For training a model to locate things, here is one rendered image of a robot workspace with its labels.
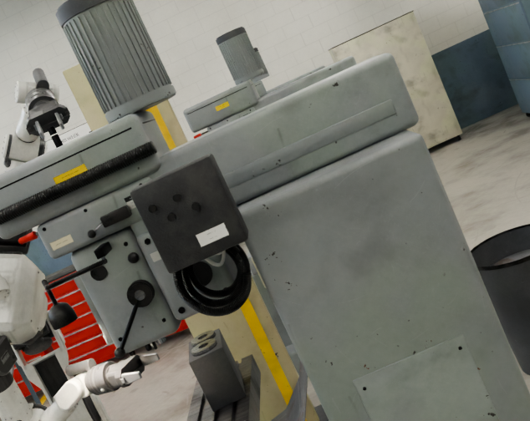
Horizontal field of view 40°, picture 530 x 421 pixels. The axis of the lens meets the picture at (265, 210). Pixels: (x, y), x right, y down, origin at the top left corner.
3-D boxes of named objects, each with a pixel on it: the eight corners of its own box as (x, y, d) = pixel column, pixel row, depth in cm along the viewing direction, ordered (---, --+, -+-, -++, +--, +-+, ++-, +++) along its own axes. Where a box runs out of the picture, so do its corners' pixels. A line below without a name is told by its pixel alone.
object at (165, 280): (175, 325, 191) (132, 237, 187) (186, 298, 215) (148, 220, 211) (241, 296, 189) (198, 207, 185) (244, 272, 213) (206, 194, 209)
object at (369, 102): (140, 250, 188) (105, 181, 185) (153, 233, 211) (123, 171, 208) (423, 123, 183) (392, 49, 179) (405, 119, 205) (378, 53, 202)
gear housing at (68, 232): (50, 262, 188) (33, 228, 186) (74, 242, 212) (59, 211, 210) (165, 210, 185) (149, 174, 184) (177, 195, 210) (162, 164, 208)
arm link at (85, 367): (99, 398, 212) (70, 406, 217) (119, 384, 222) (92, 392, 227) (84, 362, 212) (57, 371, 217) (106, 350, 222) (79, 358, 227)
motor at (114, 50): (101, 127, 184) (43, 9, 179) (117, 123, 204) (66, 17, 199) (171, 94, 183) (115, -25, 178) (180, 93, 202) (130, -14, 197)
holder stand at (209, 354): (212, 413, 234) (186, 359, 231) (210, 388, 256) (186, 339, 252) (247, 396, 235) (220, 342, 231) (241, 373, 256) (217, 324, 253)
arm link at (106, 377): (114, 367, 205) (84, 376, 210) (129, 396, 206) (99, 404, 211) (136, 346, 216) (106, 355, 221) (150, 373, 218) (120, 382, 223)
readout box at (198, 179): (168, 276, 162) (126, 193, 159) (173, 266, 171) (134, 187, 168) (248, 240, 160) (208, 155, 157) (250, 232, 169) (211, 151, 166)
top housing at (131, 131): (-2, 243, 186) (-32, 187, 184) (31, 224, 212) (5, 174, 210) (162, 169, 183) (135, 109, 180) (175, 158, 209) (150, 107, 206)
